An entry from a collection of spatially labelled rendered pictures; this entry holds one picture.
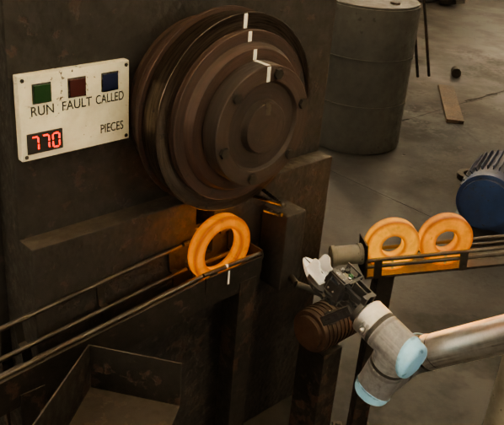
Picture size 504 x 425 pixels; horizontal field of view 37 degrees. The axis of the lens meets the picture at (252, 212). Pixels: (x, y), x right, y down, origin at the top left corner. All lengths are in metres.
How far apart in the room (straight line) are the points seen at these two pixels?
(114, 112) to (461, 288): 2.10
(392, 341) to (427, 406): 1.00
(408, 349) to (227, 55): 0.76
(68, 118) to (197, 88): 0.28
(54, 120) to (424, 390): 1.69
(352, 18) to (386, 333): 2.88
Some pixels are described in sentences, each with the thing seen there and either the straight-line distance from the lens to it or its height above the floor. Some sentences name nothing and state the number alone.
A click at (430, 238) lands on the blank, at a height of 0.73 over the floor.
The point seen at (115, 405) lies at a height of 0.61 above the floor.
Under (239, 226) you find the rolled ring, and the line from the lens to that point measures 1.91.
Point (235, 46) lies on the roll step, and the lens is 1.65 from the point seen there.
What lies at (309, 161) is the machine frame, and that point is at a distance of 2.16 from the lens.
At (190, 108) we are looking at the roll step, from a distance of 1.60.
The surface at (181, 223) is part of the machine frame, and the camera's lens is 1.88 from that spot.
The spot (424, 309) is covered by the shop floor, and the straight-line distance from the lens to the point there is 3.21.
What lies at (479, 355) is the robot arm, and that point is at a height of 0.69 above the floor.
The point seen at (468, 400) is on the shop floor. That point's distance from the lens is 2.79.
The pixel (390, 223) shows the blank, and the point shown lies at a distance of 2.08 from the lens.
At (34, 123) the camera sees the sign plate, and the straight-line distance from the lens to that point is 1.60.
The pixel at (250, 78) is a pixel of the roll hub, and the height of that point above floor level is 1.23.
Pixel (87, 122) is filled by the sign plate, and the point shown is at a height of 1.12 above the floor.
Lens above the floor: 1.70
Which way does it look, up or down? 27 degrees down
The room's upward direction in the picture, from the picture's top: 5 degrees clockwise
